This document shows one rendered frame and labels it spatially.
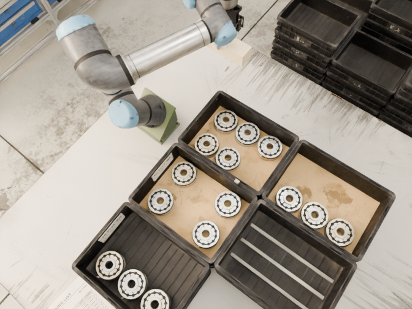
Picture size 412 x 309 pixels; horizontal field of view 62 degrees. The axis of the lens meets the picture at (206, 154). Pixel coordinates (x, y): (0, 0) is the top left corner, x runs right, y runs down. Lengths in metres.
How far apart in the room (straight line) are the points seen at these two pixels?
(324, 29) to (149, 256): 1.70
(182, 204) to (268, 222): 0.35
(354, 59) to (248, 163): 1.22
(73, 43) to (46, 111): 1.79
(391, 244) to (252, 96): 0.89
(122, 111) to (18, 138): 1.52
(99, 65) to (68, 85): 1.87
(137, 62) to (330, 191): 0.89
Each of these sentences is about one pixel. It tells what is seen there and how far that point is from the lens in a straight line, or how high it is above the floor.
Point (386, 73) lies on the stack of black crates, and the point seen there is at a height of 0.38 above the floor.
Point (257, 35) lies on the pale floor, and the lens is 2.93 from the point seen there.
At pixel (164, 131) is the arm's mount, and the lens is 1.58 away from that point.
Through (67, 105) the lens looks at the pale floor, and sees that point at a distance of 2.79.
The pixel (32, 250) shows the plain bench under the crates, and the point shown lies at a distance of 1.69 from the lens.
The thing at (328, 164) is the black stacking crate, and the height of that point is 0.89.
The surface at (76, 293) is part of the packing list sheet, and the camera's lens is 1.58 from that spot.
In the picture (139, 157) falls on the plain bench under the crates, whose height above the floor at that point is 0.70.
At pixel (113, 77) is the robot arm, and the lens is 1.03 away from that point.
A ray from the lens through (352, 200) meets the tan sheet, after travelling 1.48.
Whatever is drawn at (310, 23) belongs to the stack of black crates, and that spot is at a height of 0.49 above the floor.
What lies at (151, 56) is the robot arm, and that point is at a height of 1.37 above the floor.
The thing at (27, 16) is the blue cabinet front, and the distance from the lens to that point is 2.92.
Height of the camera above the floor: 2.17
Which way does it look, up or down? 67 degrees down
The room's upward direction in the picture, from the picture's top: 7 degrees counter-clockwise
